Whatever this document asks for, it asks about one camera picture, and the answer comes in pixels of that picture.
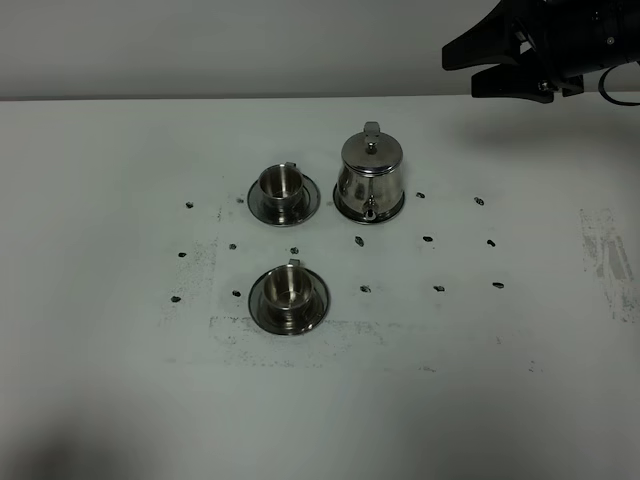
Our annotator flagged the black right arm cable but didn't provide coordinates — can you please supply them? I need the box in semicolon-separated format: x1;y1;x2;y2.
597;67;640;107

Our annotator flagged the far stainless steel teacup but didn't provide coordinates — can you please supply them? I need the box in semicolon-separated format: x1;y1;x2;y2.
258;162;304;211

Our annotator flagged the far stainless steel saucer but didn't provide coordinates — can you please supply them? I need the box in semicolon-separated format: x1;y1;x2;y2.
246;175;321;227

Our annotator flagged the stainless steel saucer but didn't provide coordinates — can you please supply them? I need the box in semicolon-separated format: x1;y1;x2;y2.
246;175;321;227
248;267;330;336

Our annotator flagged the near stainless steel saucer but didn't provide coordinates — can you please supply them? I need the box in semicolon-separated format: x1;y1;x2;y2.
248;267;330;336

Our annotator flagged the stainless steel teapot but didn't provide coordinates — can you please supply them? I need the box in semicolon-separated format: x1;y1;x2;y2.
333;121;405;224

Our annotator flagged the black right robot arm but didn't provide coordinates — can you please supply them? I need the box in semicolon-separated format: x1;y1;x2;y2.
441;0;639;107

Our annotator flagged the stainless steel teacup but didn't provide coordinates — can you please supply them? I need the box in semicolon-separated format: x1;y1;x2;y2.
263;260;314;311
258;162;304;211

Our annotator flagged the near stainless steel teacup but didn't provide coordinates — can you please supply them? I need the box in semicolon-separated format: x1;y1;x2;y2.
263;260;314;311

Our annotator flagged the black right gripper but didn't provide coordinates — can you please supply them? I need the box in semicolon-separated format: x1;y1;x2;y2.
441;1;584;104

